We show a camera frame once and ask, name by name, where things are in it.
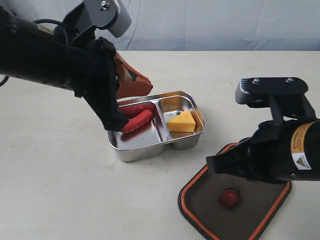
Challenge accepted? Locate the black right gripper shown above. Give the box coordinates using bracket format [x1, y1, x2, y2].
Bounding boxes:
[206, 95, 316, 184]

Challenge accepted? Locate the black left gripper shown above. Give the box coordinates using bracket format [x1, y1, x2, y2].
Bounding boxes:
[54, 2, 153, 131]

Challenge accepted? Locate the red toy sausage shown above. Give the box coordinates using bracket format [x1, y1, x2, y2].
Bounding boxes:
[120, 109, 153, 133]

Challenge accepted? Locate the yellow toy cheese wedge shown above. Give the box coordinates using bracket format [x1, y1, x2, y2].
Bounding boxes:
[166, 110, 196, 133]

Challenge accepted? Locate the dark transparent lid orange seal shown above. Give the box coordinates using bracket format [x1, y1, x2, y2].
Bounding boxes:
[177, 165, 292, 240]

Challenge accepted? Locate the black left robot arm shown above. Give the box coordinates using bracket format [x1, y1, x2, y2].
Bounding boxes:
[0, 0, 155, 133]

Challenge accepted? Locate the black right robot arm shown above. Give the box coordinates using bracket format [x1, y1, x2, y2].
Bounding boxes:
[206, 95, 320, 184]

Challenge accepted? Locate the steel two-compartment lunch box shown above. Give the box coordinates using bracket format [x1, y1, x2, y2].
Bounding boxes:
[106, 91, 205, 162]

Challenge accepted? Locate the white backdrop curtain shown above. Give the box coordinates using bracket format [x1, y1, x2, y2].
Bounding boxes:
[0, 0, 320, 52]

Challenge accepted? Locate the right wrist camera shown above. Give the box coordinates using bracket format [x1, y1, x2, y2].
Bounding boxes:
[235, 77, 309, 108]

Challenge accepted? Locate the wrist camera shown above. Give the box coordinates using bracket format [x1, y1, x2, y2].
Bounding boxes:
[235, 77, 309, 108]
[83, 0, 132, 38]

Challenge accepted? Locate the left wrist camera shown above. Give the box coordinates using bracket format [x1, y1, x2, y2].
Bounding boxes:
[83, 0, 132, 38]

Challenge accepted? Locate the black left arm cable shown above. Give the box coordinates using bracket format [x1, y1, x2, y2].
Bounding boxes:
[0, 19, 68, 87]

